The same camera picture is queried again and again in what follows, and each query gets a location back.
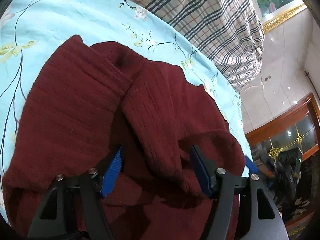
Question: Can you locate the gold framed landscape painting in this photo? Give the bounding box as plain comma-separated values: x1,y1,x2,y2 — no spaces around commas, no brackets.
252,0,307,33

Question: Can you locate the wooden glass door cabinet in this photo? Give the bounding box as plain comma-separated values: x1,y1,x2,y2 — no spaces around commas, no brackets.
246,94,319,239

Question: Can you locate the dark red knit sweater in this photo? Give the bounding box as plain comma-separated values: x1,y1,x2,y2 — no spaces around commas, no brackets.
3,35,245,239

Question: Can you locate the light blue floral bedsheet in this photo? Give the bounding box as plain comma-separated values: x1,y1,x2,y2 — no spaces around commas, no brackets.
0,0,253,224

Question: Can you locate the plaid checkered quilt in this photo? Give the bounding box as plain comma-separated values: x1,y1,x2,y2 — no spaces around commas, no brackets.
125,0,265,92

